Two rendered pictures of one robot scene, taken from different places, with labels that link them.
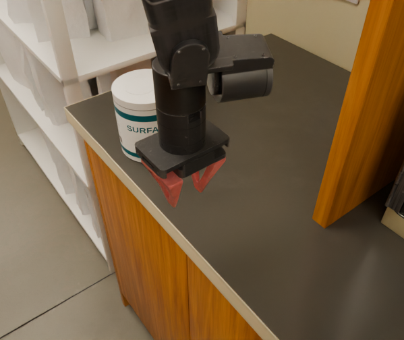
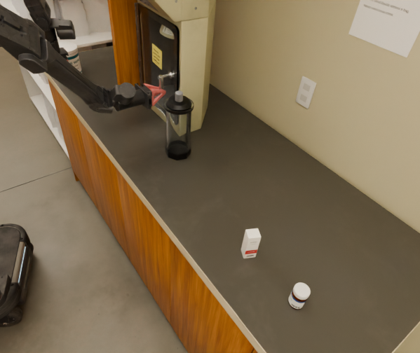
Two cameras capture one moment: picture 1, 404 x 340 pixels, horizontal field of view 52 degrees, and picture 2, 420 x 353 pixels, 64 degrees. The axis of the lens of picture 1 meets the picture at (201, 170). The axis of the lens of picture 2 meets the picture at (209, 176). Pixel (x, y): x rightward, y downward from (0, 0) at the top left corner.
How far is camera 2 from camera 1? 1.14 m
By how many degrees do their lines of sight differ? 2
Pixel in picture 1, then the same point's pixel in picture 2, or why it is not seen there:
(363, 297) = (122, 118)
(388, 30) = (114, 24)
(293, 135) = not seen: hidden behind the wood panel
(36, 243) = (33, 151)
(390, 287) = (134, 116)
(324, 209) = not seen: hidden behind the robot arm
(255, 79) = (67, 32)
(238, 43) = (62, 22)
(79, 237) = (57, 150)
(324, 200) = not seen: hidden behind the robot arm
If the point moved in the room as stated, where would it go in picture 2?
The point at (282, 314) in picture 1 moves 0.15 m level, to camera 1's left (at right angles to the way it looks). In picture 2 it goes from (92, 119) to (57, 117)
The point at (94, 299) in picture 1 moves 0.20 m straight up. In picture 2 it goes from (60, 177) to (54, 157)
